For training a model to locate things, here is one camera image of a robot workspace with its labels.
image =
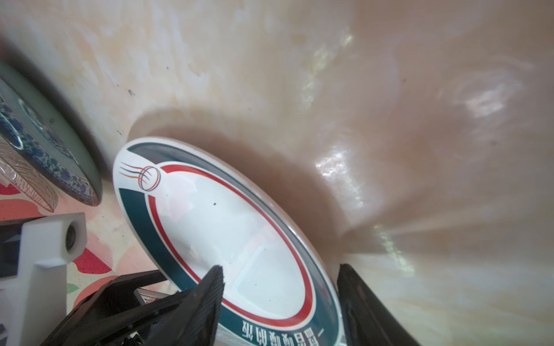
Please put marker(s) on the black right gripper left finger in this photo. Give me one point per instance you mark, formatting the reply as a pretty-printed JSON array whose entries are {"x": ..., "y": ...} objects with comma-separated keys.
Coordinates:
[{"x": 196, "y": 319}]

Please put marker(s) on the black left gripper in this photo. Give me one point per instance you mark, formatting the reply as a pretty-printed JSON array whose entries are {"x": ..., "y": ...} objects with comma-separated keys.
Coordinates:
[{"x": 116, "y": 314}]

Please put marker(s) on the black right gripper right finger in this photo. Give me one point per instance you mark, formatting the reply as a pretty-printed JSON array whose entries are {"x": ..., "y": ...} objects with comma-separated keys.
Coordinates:
[{"x": 366, "y": 319}]

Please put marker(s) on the green red rim plate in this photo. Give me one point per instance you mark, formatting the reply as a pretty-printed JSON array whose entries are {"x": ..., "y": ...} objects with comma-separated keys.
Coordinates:
[{"x": 191, "y": 211}]

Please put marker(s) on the blue floral small plate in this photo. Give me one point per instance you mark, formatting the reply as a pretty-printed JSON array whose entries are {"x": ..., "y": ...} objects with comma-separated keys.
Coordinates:
[{"x": 36, "y": 130}]

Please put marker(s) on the smoky glass plate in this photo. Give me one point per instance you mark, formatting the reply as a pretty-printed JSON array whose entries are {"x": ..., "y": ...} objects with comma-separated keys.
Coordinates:
[{"x": 16, "y": 171}]

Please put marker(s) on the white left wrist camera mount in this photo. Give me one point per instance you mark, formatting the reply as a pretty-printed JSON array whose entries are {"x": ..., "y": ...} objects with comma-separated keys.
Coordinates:
[{"x": 35, "y": 253}]

